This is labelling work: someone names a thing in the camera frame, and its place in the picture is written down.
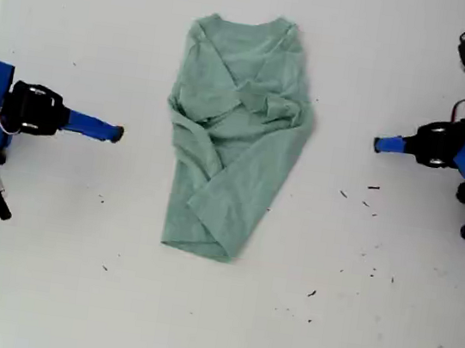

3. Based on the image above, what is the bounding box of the green t-shirt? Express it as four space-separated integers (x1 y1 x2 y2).
145 1 334 275

